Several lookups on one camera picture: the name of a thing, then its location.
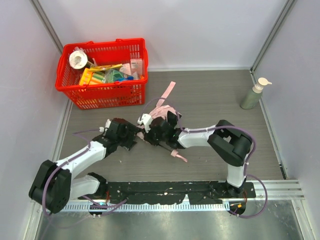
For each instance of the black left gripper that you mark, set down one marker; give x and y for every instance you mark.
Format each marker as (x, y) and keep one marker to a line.
(130, 136)

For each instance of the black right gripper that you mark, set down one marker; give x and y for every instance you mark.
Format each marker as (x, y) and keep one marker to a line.
(155, 128)

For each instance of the green pump soap bottle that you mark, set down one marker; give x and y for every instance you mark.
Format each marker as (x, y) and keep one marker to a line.
(254, 95)

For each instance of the green packaged item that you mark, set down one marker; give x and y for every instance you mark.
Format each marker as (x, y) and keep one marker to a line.
(117, 76)

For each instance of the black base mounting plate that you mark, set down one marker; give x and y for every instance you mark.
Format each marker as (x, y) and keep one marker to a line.
(172, 192)

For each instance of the orange yellow snack box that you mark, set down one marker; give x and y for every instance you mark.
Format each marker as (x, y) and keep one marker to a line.
(91, 78)

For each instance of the aluminium frame rail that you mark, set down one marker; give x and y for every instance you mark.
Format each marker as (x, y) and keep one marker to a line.
(275, 190)

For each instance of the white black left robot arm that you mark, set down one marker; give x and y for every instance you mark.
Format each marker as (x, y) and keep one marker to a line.
(56, 182)

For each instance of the yellow snack packet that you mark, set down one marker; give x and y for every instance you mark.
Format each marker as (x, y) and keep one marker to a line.
(102, 68)

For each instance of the white tape roll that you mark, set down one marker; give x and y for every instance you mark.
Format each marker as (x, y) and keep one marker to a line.
(78, 59)

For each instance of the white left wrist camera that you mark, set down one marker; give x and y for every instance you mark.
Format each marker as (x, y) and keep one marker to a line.
(106, 126)

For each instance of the red plastic shopping basket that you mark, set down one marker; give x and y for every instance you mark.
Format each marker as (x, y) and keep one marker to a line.
(107, 95)

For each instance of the white pink small box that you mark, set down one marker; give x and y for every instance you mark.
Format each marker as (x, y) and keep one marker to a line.
(136, 65)

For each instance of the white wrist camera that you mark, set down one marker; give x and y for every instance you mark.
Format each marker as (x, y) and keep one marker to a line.
(106, 126)
(145, 121)

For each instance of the pink folding umbrella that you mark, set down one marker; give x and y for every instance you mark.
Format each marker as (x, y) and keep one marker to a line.
(167, 115)

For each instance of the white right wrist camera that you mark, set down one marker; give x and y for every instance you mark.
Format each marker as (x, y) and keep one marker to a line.
(145, 121)

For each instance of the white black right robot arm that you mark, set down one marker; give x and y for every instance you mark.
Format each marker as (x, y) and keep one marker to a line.
(234, 145)

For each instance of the white slotted cable duct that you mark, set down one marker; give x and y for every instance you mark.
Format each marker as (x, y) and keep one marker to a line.
(185, 206)

